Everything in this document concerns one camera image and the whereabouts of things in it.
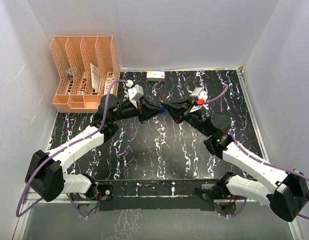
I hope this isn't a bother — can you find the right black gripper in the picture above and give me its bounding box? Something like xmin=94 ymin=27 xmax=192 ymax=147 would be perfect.
xmin=161 ymin=97 xmax=213 ymax=138

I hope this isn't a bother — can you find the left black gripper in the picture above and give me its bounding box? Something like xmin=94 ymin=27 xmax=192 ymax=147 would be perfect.
xmin=111 ymin=96 xmax=164 ymax=125

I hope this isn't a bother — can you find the key with blue tag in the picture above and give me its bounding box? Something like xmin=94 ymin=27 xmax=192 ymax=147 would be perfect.
xmin=160 ymin=106 xmax=166 ymax=115

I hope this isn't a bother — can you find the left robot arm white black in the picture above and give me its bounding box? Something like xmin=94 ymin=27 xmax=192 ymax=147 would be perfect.
xmin=25 ymin=94 xmax=164 ymax=202

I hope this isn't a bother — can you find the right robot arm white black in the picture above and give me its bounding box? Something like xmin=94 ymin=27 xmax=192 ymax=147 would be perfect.
xmin=160 ymin=99 xmax=309 ymax=222

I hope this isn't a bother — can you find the white small cardboard box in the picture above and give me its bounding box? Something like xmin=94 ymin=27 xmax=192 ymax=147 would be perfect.
xmin=146 ymin=71 xmax=165 ymax=82

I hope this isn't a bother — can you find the white labelled packet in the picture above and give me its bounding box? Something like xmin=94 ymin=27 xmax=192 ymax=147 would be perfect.
xmin=103 ymin=74 xmax=115 ymax=95

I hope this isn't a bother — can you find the white paper packet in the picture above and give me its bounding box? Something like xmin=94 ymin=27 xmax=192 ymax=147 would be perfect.
xmin=90 ymin=63 xmax=101 ymax=94

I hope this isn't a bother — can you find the orange plastic file organizer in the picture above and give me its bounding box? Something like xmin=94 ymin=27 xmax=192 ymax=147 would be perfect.
xmin=50 ymin=36 xmax=120 ymax=113

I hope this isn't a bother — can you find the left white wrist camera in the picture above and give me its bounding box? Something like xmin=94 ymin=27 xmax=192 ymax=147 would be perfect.
xmin=126 ymin=80 xmax=144 ymax=109

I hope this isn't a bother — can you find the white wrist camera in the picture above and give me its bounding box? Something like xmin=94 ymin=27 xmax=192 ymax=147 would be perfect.
xmin=190 ymin=87 xmax=208 ymax=113
xmin=126 ymin=80 xmax=144 ymax=109

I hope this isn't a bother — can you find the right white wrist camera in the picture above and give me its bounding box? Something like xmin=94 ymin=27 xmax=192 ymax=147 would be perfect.
xmin=190 ymin=87 xmax=208 ymax=113

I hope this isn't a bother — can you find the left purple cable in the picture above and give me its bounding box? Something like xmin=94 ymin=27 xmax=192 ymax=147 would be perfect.
xmin=15 ymin=79 xmax=132 ymax=218

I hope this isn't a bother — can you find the purple cable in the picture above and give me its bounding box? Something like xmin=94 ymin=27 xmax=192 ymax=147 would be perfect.
xmin=15 ymin=79 xmax=132 ymax=218
xmin=203 ymin=84 xmax=309 ymax=221

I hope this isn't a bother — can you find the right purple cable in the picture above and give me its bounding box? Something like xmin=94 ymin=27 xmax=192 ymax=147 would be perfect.
xmin=203 ymin=84 xmax=309 ymax=221

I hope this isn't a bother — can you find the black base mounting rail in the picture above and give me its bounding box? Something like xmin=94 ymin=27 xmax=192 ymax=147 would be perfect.
xmin=70 ymin=179 xmax=244 ymax=212

